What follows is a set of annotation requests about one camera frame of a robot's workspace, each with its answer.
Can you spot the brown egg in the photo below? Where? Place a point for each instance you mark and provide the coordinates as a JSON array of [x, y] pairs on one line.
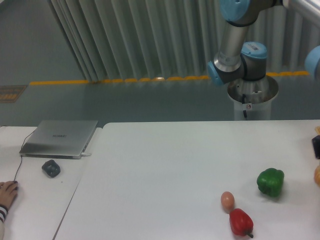
[[227, 200]]

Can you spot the green bell pepper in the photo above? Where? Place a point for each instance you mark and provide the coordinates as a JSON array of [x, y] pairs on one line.
[[270, 182]]

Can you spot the grey pleated curtain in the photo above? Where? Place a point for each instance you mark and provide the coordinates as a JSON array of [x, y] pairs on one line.
[[139, 39]]

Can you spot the red bell pepper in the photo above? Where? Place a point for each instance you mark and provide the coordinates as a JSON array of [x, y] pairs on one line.
[[240, 223]]

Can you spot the person's hand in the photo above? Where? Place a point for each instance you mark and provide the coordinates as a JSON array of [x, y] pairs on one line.
[[8, 193]]

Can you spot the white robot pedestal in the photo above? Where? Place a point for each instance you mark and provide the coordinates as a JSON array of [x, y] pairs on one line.
[[252, 100]]

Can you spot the striped sleeve forearm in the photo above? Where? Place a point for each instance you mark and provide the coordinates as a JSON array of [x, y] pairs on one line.
[[3, 215]]

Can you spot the silver closed laptop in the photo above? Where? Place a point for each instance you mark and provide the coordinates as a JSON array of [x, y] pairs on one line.
[[59, 139]]

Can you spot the white usb dongle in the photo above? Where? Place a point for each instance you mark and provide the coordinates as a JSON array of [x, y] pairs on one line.
[[86, 154]]

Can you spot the triangular bread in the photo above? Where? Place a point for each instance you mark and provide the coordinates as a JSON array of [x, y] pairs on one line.
[[316, 176]]

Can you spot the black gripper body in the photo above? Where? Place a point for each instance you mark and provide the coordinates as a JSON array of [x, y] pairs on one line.
[[316, 146]]

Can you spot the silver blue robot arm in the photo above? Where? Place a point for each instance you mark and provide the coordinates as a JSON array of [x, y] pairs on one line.
[[242, 65]]

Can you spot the small black plastic object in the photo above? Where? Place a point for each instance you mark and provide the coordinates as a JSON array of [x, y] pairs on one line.
[[51, 168]]

